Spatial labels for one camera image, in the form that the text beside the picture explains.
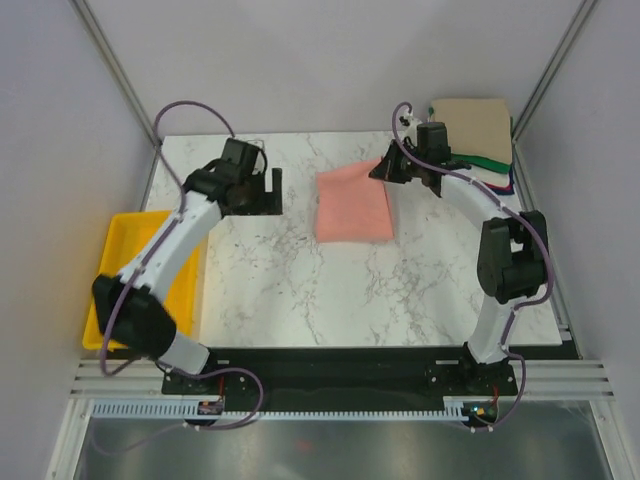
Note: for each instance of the right aluminium table rail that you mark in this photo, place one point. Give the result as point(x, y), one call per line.
point(547, 310)

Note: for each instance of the white folded t shirt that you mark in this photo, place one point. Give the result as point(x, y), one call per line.
point(479, 173)

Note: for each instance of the pink t shirt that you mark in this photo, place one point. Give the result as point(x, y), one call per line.
point(352, 207)

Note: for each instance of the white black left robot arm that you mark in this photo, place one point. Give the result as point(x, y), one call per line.
point(130, 304)

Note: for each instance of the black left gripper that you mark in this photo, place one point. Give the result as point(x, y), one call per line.
point(268, 203)

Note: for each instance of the yellow plastic tray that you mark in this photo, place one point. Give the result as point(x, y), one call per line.
point(128, 233)

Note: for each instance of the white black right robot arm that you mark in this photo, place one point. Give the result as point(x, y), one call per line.
point(513, 261)

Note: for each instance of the aluminium frame post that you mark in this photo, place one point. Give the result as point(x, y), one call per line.
point(107, 54)
point(571, 35)

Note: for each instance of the red folded t shirt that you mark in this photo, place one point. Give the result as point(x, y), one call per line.
point(501, 184)

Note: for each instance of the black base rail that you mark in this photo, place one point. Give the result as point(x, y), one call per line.
point(346, 378)

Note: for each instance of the aluminium table rail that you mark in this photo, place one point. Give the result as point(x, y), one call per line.
point(141, 379)
point(547, 310)

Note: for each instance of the blue folded t shirt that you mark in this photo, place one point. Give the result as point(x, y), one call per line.
point(509, 187)

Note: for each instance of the right aluminium frame post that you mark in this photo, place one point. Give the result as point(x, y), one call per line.
point(571, 35)

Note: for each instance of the left aluminium frame post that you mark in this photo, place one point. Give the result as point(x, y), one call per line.
point(107, 54)

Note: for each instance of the green folded t shirt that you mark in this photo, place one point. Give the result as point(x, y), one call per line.
point(480, 160)

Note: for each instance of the beige folded t shirt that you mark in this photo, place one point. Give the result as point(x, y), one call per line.
point(472, 130)

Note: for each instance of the white slotted cable duct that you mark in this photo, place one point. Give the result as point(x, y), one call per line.
point(192, 409)

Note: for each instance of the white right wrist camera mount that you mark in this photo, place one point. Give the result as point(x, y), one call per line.
point(408, 120)

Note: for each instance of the left aluminium table rail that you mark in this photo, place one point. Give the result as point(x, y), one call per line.
point(141, 379)

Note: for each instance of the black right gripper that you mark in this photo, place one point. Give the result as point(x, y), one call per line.
point(387, 171)

